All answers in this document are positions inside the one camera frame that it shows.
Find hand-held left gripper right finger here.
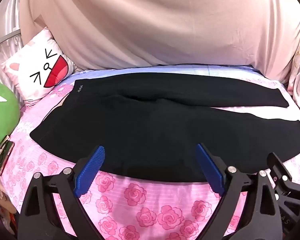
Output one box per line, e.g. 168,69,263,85
195,143,283,240

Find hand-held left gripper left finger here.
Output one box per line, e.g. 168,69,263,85
17,145,105,240

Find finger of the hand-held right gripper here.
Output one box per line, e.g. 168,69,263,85
267,152,300,198

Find black pants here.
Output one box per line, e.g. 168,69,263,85
29,74,300,182

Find pink rose-print bed sheet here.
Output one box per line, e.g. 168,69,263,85
0,64,300,240

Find dark rectangular case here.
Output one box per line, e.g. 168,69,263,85
0,135,15,177

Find green plush toy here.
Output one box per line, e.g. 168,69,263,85
0,77,20,153

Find white cat-face pillow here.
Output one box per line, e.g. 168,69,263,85
1,27,78,108

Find beige draped cloth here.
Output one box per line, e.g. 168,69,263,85
19,0,300,85

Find white satin curtain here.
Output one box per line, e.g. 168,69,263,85
0,0,23,85

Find grey metal rail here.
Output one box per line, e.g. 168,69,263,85
0,29,21,50

